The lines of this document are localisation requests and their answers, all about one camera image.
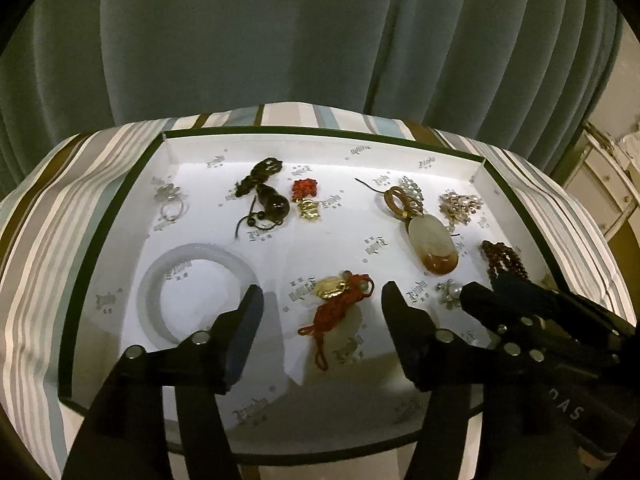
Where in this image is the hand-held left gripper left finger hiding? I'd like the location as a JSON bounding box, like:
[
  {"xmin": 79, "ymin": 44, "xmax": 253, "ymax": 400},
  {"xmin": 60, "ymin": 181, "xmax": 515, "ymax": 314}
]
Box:
[{"xmin": 60, "ymin": 284, "xmax": 265, "ymax": 480}]

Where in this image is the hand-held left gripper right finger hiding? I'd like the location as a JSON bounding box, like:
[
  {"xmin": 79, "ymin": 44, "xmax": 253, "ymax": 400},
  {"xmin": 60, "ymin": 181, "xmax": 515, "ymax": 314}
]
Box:
[{"xmin": 381, "ymin": 281, "xmax": 581, "ymax": 480}]

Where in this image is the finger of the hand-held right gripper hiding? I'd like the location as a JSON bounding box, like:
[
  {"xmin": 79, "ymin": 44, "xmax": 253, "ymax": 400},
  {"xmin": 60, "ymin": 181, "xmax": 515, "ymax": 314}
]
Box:
[
  {"xmin": 492, "ymin": 272, "xmax": 637, "ymax": 347},
  {"xmin": 460, "ymin": 282, "xmax": 618, "ymax": 363}
]

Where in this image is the pearl flower brooch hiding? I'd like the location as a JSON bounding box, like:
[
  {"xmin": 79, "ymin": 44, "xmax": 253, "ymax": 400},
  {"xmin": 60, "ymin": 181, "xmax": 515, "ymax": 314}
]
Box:
[{"xmin": 434, "ymin": 280, "xmax": 466, "ymax": 309}]

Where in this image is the red cord gold charm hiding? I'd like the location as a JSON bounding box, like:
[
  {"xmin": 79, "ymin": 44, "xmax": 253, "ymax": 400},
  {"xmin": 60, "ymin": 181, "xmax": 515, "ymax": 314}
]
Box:
[{"xmin": 297, "ymin": 272, "xmax": 376, "ymax": 374}]

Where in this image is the crystal necklace with gold chain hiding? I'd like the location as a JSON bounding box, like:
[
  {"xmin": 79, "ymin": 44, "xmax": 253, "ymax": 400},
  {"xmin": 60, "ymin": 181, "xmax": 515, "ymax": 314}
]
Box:
[{"xmin": 438, "ymin": 190, "xmax": 489, "ymax": 231}]

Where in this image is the white lined jewelry box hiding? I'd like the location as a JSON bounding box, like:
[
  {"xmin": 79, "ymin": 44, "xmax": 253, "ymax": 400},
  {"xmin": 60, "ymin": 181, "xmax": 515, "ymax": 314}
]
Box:
[{"xmin": 57, "ymin": 129, "xmax": 576, "ymax": 463}]

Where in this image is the silver pearl ring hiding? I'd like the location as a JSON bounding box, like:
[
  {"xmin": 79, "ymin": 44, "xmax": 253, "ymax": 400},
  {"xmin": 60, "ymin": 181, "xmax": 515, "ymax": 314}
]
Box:
[{"xmin": 152, "ymin": 182, "xmax": 187, "ymax": 224}]

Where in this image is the white jade bangle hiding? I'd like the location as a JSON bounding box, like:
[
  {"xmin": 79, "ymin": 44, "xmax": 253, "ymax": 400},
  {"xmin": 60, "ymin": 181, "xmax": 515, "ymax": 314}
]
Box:
[{"xmin": 137, "ymin": 243, "xmax": 261, "ymax": 349}]

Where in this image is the white dresser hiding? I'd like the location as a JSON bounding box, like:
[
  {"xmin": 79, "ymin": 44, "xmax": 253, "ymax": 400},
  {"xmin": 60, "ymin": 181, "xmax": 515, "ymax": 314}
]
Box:
[{"xmin": 562, "ymin": 120, "xmax": 640, "ymax": 242}]

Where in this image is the silver crystal brooch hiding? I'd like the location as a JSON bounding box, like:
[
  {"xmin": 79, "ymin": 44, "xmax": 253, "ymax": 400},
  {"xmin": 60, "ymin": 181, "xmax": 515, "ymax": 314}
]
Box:
[{"xmin": 397, "ymin": 176, "xmax": 426, "ymax": 211}]

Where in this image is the dark brown gourd pendant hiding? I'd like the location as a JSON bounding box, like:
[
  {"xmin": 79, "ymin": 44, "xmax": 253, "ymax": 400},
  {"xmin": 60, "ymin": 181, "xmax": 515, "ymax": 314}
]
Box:
[{"xmin": 232, "ymin": 157, "xmax": 291, "ymax": 239}]

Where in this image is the red knot gold charm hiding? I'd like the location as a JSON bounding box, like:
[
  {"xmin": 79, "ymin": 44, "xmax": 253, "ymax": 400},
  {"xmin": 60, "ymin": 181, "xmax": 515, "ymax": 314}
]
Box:
[{"xmin": 291, "ymin": 178, "xmax": 322, "ymax": 221}]

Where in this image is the striped cloth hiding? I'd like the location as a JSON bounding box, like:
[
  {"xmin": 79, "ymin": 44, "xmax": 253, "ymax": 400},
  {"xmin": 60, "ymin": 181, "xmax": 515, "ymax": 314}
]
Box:
[{"xmin": 0, "ymin": 102, "xmax": 639, "ymax": 480}]

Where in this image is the grey-green curtain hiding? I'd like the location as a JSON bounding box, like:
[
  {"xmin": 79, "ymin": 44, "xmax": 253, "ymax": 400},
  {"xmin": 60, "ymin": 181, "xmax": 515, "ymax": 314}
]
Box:
[{"xmin": 0, "ymin": 0, "xmax": 627, "ymax": 182}]

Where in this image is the brown bead bracelet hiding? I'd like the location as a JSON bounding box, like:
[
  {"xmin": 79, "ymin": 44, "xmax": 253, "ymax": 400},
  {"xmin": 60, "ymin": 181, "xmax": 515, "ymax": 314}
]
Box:
[{"xmin": 480, "ymin": 240, "xmax": 532, "ymax": 287}]

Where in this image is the oval jade pendant brown cord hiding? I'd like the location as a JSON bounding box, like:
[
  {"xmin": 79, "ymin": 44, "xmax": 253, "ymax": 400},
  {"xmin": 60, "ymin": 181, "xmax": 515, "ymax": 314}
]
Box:
[{"xmin": 354, "ymin": 177, "xmax": 461, "ymax": 277}]

